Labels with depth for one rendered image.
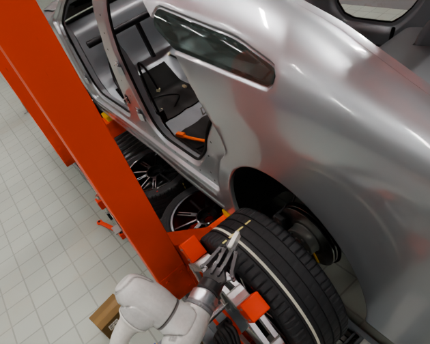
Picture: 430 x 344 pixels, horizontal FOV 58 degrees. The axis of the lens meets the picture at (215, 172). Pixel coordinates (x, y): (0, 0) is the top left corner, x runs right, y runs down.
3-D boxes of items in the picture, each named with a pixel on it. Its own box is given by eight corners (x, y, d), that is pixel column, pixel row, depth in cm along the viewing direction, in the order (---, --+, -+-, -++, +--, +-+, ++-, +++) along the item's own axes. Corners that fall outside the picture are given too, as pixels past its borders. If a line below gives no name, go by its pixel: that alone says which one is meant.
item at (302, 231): (342, 273, 176) (332, 226, 157) (330, 284, 174) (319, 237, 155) (292, 239, 200) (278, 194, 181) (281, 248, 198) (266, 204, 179)
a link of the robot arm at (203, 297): (214, 321, 119) (222, 304, 123) (207, 308, 113) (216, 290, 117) (189, 311, 124) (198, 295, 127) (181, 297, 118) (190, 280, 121)
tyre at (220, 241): (276, 294, 208) (375, 360, 149) (243, 324, 201) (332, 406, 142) (218, 194, 188) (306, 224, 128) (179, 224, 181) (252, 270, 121)
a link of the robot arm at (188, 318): (219, 319, 115) (183, 293, 113) (193, 370, 106) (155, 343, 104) (203, 320, 124) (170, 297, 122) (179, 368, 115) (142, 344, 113)
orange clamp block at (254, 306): (265, 309, 135) (271, 307, 127) (248, 324, 133) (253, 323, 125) (252, 292, 137) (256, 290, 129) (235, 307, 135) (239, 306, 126)
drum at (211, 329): (258, 327, 160) (250, 309, 151) (218, 364, 153) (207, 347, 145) (237, 305, 170) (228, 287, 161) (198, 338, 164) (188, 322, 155)
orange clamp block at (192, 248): (207, 252, 160) (194, 234, 160) (192, 263, 157) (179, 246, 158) (205, 252, 166) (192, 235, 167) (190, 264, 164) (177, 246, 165)
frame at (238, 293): (301, 385, 158) (276, 318, 124) (289, 397, 156) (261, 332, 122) (222, 300, 197) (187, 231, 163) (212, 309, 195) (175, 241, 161)
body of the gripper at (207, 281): (198, 295, 126) (211, 270, 131) (220, 303, 122) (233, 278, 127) (192, 282, 121) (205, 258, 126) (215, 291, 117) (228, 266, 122)
